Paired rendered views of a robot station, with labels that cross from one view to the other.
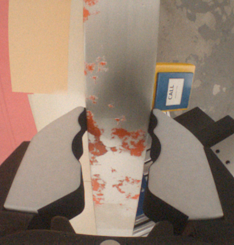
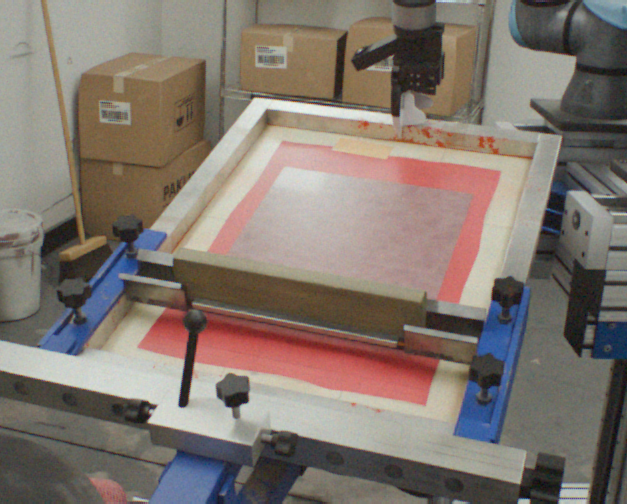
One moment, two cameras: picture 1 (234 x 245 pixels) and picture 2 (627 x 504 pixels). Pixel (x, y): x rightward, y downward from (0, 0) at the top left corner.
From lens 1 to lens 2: 182 cm
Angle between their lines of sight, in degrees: 69
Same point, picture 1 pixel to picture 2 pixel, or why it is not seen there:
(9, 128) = (403, 165)
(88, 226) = (496, 159)
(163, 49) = not seen: outside the picture
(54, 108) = (398, 150)
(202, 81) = (586, 461)
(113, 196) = (437, 125)
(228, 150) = not seen: hidden behind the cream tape
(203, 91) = not seen: hidden behind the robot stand
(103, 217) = (454, 129)
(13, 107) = (393, 161)
